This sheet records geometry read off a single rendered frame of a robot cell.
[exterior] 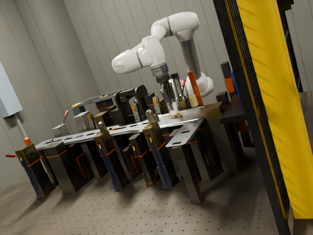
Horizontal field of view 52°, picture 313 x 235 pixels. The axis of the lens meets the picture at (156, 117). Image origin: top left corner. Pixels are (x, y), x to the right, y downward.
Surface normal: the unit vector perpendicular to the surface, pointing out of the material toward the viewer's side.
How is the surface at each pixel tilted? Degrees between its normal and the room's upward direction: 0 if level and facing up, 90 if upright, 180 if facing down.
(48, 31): 90
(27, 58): 90
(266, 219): 0
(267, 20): 90
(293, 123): 90
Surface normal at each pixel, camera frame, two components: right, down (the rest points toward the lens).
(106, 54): -0.36, 0.36
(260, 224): -0.33, -0.91
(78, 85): 0.87, -0.19
